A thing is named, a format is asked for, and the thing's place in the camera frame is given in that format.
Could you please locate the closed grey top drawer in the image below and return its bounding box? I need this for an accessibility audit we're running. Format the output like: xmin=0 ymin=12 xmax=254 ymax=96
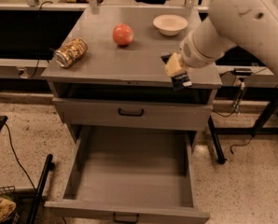
xmin=53 ymin=98 xmax=212 ymax=131

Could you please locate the open grey middle drawer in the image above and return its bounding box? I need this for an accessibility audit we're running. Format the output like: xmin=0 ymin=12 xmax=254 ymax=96
xmin=46 ymin=126 xmax=210 ymax=224

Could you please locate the black top drawer handle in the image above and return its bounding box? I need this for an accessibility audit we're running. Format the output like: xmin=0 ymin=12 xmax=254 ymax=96
xmin=118 ymin=108 xmax=145 ymax=117

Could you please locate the black power adapter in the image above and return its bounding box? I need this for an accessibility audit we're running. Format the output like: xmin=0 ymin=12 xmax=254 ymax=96
xmin=232 ymin=67 xmax=252 ymax=76

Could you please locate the black drawer handle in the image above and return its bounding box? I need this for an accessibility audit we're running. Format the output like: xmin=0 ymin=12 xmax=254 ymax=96
xmin=118 ymin=108 xmax=145 ymax=117
xmin=113 ymin=213 xmax=140 ymax=224

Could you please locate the black stand leg left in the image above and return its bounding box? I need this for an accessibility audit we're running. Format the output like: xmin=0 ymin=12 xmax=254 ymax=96
xmin=26 ymin=154 xmax=54 ymax=224

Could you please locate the gold patterned can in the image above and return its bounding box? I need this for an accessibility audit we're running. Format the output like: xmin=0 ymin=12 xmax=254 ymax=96
xmin=54 ymin=38 xmax=88 ymax=68

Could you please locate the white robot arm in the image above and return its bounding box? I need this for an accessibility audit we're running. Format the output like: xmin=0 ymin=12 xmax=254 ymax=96
xmin=165 ymin=0 xmax=278 ymax=77

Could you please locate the grey drawer cabinet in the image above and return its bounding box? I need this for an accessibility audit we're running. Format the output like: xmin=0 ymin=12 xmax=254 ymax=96
xmin=40 ymin=6 xmax=223 ymax=144

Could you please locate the black table leg right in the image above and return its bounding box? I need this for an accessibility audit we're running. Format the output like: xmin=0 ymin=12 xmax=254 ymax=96
xmin=208 ymin=117 xmax=227 ymax=164

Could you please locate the black cable on wall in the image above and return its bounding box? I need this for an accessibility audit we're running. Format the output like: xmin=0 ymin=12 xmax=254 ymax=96
xmin=29 ymin=0 xmax=53 ymax=79

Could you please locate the red apple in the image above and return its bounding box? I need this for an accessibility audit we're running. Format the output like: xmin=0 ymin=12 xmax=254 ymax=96
xmin=112 ymin=23 xmax=133 ymax=46

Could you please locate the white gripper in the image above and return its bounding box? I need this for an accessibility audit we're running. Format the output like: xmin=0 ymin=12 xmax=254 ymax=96
xmin=164 ymin=35 xmax=215 ymax=77

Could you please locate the white bowl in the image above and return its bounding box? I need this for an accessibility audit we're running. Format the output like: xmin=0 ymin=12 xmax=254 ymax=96
xmin=153 ymin=15 xmax=188 ymax=36

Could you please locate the wire basket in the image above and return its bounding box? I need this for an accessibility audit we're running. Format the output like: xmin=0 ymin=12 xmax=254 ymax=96
xmin=0 ymin=186 xmax=20 ymax=224

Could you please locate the black floor cable left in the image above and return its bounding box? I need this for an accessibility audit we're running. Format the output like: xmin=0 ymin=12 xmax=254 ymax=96
xmin=4 ymin=122 xmax=37 ymax=191

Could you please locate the black cable right floor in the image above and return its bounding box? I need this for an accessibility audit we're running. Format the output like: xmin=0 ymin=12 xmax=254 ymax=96
xmin=229 ymin=123 xmax=266 ymax=155

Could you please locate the black middle drawer handle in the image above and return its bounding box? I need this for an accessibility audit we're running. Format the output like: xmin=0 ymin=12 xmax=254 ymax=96
xmin=113 ymin=213 xmax=140 ymax=224

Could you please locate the blue rxbar blueberry wrapper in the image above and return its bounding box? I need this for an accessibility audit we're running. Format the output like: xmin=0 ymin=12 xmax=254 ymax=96
xmin=160 ymin=54 xmax=192 ymax=91

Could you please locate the yellow snack bag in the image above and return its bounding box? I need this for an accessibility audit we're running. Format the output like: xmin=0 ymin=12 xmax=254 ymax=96
xmin=0 ymin=197 xmax=17 ymax=223

